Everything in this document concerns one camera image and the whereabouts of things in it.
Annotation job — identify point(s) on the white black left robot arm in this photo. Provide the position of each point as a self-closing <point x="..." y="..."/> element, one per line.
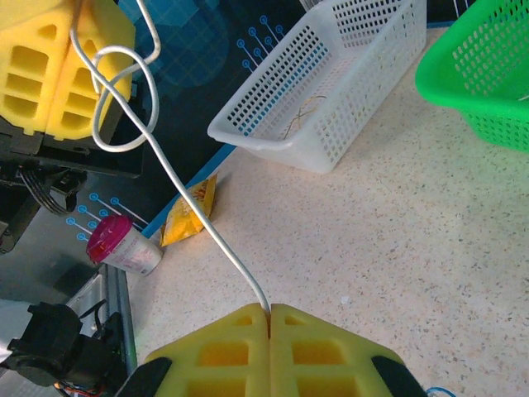
<point x="49" y="347"/>

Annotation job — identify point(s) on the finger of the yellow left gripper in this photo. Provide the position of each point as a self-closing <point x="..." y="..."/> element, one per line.
<point x="25" y="37"/>
<point x="111" y="45"/>

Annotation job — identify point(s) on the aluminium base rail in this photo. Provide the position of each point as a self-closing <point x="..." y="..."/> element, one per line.
<point x="120" y="314"/>

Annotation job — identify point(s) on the white perforated plastic basket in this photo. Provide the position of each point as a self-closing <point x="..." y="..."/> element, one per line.
<point x="363" y="62"/>

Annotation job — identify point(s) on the yellow snack bag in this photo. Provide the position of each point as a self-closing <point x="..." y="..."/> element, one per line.
<point x="186" y="219"/>

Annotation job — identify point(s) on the white cup with pink lid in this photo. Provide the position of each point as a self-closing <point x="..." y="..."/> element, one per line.
<point x="120" y="248"/>

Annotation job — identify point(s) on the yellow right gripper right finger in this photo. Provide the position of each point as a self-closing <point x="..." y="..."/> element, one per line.
<point x="330" y="355"/>

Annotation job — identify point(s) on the green perforated plastic basket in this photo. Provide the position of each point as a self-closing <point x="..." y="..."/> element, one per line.
<point x="475" y="82"/>

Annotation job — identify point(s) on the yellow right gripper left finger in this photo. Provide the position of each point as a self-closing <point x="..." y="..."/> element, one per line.
<point x="215" y="351"/>

